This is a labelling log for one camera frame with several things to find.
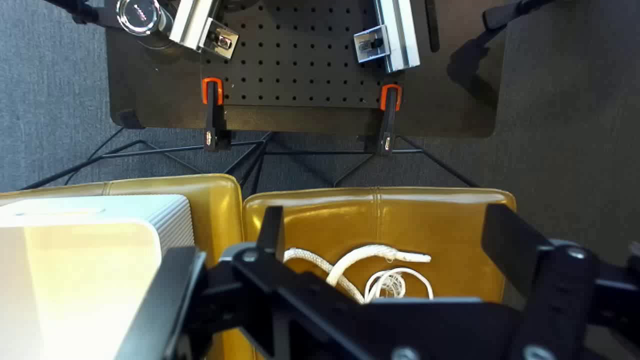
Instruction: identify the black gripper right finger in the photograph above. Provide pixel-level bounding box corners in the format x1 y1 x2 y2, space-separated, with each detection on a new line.
481 203 640 360

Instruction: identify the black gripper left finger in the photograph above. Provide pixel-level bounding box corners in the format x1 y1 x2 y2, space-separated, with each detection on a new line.
117 206 322 360

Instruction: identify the thick white braided rope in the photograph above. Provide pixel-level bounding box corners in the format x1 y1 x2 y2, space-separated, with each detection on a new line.
282 245 433 307

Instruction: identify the white plastic basket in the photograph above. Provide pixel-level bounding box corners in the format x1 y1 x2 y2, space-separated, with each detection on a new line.
0 195 195 360

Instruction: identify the mustard leather chair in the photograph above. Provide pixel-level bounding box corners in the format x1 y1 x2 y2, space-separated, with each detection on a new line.
0 173 246 360
242 186 518 360

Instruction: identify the orange black clamp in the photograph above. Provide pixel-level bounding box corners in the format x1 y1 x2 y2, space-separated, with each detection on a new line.
200 77 233 153
372 82 404 157

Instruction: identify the black perforated mounting board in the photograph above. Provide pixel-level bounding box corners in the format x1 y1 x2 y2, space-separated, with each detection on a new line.
105 0 497 139

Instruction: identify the round silver disc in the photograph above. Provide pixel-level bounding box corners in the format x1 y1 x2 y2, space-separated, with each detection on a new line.
114 0 175 37

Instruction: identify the aluminium extrusion rail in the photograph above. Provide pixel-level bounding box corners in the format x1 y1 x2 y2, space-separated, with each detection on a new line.
351 0 424 75
168 0 240 62

